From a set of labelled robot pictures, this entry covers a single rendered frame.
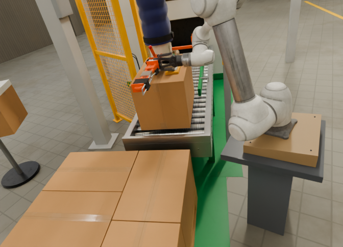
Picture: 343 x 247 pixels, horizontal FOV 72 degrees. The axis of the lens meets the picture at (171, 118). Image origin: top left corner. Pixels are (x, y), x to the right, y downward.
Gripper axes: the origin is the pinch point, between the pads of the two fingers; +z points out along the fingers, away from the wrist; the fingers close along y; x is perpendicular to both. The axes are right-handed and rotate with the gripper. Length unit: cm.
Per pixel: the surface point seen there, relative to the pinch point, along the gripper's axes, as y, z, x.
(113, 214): 61, 21, -76
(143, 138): 54, 17, -13
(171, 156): 61, -7, -28
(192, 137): 55, -21, -13
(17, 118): 44, 152, 15
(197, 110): 62, -21, 36
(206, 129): 56, -31, -3
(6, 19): -8, 618, 570
